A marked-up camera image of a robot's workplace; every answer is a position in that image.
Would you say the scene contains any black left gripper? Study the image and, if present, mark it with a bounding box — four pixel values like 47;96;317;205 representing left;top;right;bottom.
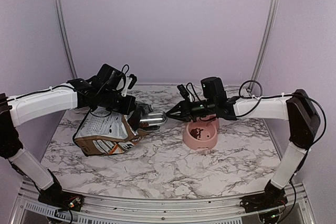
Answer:
98;88;135;114

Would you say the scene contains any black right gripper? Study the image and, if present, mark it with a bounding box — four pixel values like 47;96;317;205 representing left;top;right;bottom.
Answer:
166;97;217;122

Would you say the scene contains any brown dog food kibble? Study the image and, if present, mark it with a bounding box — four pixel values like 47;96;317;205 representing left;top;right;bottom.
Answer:
190;128;204;140

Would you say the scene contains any pink double pet bowl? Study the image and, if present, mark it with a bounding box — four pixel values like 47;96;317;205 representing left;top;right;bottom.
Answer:
182;115;219;150

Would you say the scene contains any silver metal scoop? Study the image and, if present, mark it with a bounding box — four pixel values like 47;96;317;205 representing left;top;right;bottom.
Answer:
139;112;167;128

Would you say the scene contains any brown white dog food bag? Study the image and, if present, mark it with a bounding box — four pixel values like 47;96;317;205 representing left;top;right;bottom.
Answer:
72;103;160;156

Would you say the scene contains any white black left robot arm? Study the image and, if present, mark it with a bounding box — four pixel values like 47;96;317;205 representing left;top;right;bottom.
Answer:
1;63;137;211

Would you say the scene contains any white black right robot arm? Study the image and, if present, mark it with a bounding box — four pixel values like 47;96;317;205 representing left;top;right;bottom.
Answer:
166;77;327;212

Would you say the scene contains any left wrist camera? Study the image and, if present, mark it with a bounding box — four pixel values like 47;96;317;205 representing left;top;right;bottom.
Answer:
119;74;138;97

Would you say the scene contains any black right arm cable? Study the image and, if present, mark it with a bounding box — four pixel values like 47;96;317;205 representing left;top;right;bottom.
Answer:
225;80;326;146

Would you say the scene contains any front aluminium frame rail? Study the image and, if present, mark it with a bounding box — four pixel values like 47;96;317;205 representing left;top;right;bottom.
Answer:
7;182;318;224

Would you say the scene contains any right aluminium frame post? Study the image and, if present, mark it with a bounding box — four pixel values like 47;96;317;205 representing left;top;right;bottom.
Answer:
251;0;279;81

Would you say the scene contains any aluminium frame post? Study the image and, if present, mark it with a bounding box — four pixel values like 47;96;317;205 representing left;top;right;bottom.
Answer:
251;0;279;81
54;0;78;79

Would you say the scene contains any left aluminium frame post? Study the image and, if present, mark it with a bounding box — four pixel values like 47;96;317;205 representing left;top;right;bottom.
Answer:
54;0;78;79

